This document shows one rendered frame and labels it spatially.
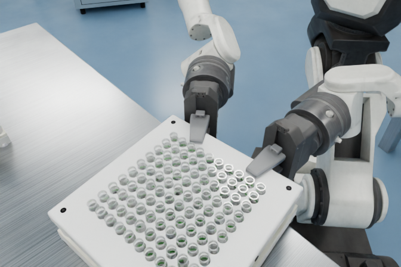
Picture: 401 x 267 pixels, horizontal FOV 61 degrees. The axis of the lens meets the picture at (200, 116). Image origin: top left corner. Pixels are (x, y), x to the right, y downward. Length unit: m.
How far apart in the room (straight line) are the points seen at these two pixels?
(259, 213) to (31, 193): 0.37
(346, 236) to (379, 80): 0.84
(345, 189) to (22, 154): 0.70
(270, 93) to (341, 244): 1.10
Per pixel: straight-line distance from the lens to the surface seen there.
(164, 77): 2.26
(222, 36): 0.70
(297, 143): 0.50
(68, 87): 0.82
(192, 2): 0.80
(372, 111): 0.91
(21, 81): 0.89
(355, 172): 0.90
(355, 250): 1.36
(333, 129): 0.57
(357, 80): 0.62
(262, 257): 0.48
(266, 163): 0.50
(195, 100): 0.55
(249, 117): 1.96
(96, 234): 0.46
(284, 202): 0.48
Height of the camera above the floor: 1.29
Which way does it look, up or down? 41 degrees down
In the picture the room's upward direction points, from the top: straight up
